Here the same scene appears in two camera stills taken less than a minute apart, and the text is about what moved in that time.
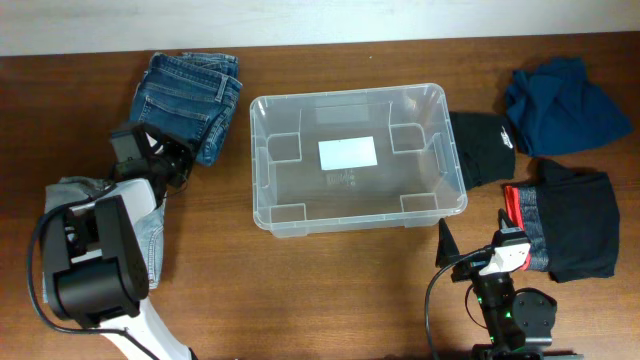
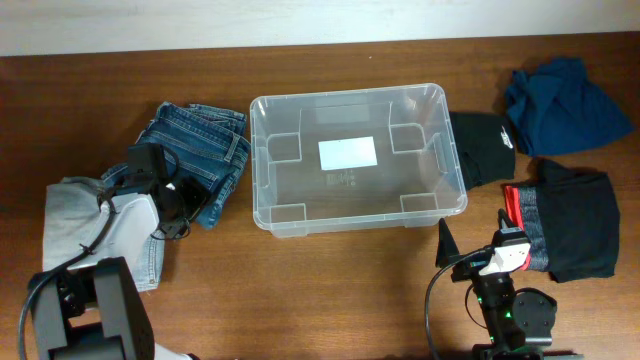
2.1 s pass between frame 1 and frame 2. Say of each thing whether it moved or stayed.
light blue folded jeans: stayed
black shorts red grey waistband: stayed
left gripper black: moved
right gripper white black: stayed
